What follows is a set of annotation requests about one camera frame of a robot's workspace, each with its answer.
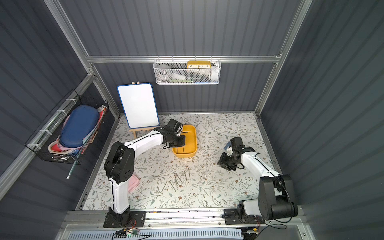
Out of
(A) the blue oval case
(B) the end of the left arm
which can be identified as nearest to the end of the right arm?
(B) the end of the left arm

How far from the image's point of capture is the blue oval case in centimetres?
64

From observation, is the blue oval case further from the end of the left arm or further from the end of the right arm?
the end of the right arm
